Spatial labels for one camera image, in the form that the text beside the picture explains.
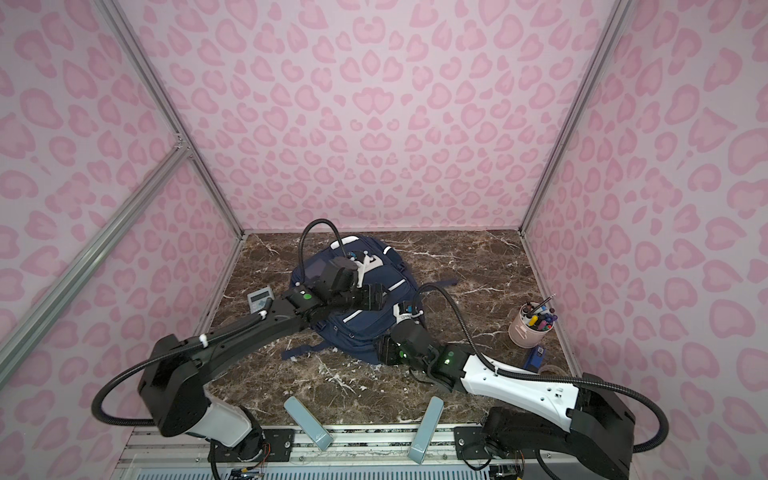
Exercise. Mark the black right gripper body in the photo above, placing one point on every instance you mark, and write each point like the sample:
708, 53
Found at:
395, 355

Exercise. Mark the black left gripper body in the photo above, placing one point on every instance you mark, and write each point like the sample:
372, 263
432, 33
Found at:
363, 298

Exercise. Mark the navy blue student backpack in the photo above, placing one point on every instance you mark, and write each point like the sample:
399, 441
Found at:
328, 278

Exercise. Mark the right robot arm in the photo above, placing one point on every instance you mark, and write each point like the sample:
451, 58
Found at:
600, 424

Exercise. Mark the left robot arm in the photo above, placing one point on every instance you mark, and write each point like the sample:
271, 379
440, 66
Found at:
174, 378

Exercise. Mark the right teal stand block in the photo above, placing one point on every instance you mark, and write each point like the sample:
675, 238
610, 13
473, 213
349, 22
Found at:
425, 432

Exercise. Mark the teal stand block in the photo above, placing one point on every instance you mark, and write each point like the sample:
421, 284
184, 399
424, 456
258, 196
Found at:
306, 420
425, 432

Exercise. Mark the grey pocket calculator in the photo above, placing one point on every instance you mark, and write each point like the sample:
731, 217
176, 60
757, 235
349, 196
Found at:
259, 299

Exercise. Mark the pink pen holder cup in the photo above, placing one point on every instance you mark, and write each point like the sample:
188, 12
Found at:
532, 323

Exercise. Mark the left teal stand block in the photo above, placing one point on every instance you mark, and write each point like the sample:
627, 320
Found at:
306, 420

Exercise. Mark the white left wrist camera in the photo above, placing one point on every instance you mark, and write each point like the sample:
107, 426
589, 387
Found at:
365, 263

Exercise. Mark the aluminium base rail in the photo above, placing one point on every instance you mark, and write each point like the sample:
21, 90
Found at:
355, 452

